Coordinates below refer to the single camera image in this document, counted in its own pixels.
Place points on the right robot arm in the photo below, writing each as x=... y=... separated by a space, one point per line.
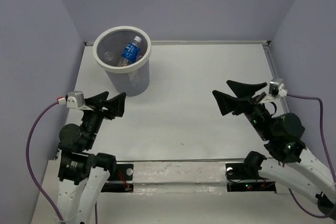
x=295 y=166

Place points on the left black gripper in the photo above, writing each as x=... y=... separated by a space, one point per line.
x=116 y=105

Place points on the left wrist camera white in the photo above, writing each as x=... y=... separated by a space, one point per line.
x=74 y=100

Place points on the blue label clear bottle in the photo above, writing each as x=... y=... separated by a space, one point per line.
x=130 y=53

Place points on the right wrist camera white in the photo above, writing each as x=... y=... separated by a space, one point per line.
x=276 y=91

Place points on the grey bin with white rim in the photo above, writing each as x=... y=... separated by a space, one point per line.
x=133 y=79

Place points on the clear bottle blue cap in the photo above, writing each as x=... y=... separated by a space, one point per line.
x=109 y=56

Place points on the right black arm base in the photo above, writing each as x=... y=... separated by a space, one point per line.
x=240 y=180

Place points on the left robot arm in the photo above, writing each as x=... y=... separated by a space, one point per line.
x=83 y=175

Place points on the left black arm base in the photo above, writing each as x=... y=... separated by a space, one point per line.
x=121 y=180

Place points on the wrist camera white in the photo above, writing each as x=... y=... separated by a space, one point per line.
x=74 y=100
x=276 y=91

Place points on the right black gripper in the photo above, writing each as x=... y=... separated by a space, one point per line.
x=226 y=102

